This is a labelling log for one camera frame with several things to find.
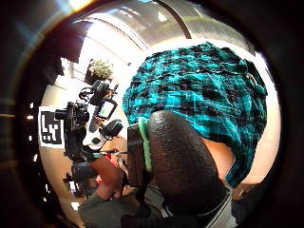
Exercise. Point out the potted green plant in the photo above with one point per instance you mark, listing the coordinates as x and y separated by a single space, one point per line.
99 70

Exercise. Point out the white marker cube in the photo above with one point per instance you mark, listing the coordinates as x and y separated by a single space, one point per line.
50 127

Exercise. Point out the teal plaid shirt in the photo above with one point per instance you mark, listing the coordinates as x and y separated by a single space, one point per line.
202 91

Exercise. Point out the the person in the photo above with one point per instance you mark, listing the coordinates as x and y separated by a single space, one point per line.
104 212

